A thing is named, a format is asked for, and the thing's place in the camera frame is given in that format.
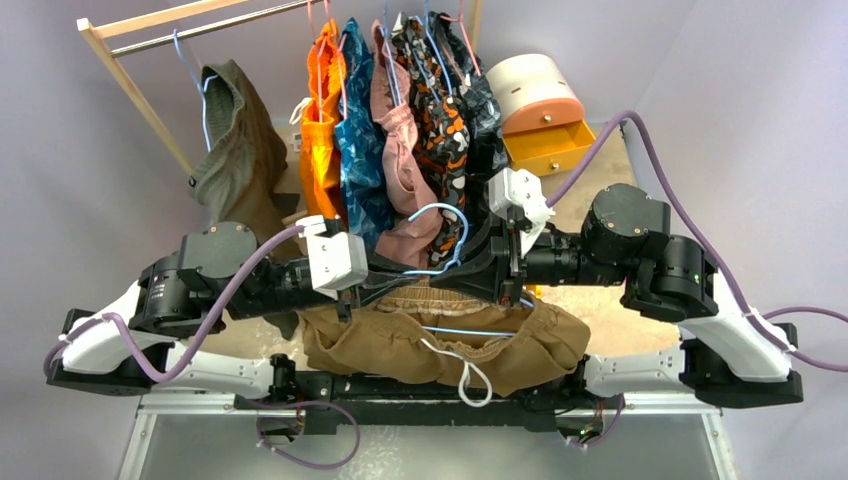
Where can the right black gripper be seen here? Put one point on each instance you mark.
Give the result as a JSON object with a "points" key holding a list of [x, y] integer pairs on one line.
{"points": [[505, 263]]}

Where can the olive green shorts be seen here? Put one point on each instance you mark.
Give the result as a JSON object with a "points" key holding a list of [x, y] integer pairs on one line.
{"points": [[246, 158]]}

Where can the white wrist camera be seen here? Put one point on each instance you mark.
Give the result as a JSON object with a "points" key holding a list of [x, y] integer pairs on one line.
{"points": [[517, 195], [337, 261]]}

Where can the dark grey patterned shorts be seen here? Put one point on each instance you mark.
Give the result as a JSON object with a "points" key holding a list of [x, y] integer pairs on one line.
{"points": [[478, 108]]}

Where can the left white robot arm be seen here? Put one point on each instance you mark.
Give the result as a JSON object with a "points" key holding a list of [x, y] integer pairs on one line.
{"points": [[151, 336]]}

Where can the pink shorts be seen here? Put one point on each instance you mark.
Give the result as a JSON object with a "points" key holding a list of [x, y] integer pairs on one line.
{"points": [[408, 240]]}

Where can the light blue wire hanger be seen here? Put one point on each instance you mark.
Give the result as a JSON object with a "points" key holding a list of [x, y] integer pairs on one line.
{"points": [[450, 218]]}

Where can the cream orange drawer box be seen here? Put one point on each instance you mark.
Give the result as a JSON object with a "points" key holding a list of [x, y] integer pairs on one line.
{"points": [[543, 121]]}

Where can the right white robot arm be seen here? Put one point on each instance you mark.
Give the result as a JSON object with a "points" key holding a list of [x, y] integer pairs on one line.
{"points": [[729, 360]]}

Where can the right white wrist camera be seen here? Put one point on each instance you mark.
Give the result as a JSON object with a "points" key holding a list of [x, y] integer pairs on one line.
{"points": [[517, 195]]}

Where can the wooden clothes rack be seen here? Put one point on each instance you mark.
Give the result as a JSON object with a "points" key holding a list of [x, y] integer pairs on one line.
{"points": [[269, 40]]}

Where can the tan brown shorts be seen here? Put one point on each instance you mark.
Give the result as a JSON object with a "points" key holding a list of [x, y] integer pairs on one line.
{"points": [[419, 334]]}

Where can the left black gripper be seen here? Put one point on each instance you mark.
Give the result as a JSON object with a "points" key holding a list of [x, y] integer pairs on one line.
{"points": [[380, 273]]}

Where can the orange black patterned shorts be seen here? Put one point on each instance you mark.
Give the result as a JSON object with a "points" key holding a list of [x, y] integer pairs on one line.
{"points": [[441, 150]]}

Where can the blue patterned shorts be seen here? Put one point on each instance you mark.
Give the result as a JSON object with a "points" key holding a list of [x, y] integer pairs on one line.
{"points": [[361, 144]]}

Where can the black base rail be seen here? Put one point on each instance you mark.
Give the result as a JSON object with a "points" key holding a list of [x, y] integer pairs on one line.
{"points": [[330, 400]]}

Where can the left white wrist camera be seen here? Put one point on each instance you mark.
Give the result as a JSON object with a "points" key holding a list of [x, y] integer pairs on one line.
{"points": [[337, 261]]}

